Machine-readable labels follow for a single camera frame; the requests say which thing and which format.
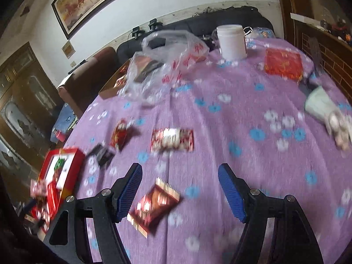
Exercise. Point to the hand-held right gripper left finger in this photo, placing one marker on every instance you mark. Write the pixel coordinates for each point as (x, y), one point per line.
(128, 195)

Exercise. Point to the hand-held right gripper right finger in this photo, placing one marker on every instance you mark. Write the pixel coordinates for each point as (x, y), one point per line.
(232, 195)

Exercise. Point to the brown printed snack packet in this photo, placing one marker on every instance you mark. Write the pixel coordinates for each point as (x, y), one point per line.
(154, 206)

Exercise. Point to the red cardboard box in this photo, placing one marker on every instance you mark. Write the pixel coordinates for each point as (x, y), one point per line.
(62, 170)

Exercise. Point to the dark brown snack packet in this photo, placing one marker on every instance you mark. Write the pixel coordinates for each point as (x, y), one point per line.
(101, 154)

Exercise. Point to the red white figure-print packet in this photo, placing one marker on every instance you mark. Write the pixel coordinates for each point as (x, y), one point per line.
(121, 134)

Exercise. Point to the purple floral tablecloth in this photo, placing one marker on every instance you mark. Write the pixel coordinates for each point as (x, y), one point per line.
(220, 132)

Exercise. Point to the maroon white patterned packet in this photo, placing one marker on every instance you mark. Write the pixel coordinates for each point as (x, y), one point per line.
(172, 140)

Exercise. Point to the blue printed cloth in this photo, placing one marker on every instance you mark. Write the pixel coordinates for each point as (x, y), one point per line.
(66, 119)

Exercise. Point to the brown cardboard box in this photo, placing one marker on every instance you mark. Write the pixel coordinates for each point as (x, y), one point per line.
(112, 84)

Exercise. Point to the brown armchair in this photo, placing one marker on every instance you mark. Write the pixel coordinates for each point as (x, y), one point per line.
(82, 79)

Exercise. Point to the black remote control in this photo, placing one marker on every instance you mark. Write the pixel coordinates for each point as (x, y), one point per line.
(77, 66)

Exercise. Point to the dark wooden cabinet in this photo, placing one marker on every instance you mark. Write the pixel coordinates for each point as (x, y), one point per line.
(24, 101)

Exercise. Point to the clear plastic bag red print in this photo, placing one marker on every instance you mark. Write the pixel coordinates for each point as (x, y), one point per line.
(165, 60)

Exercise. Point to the shiny red foil packet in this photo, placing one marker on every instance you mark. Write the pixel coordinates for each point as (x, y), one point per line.
(283, 63)

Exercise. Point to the white plastic jar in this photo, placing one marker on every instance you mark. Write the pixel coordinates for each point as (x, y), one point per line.
(232, 42)

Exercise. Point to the black phone stand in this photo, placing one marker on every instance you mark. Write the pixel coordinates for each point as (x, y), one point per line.
(316, 57)

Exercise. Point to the small black mounted device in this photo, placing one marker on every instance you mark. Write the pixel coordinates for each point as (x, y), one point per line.
(153, 23)
(137, 31)

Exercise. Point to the blue white mask pack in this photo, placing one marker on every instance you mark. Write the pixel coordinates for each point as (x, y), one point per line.
(262, 32)

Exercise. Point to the wooden sideboard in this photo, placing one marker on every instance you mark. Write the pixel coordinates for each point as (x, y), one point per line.
(324, 46)

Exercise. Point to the black sofa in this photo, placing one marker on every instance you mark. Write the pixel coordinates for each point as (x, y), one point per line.
(192, 24)

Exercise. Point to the small wall plaque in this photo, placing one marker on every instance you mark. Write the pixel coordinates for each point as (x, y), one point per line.
(68, 49)

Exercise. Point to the framed wall painting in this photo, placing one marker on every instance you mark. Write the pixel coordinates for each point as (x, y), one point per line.
(90, 2)

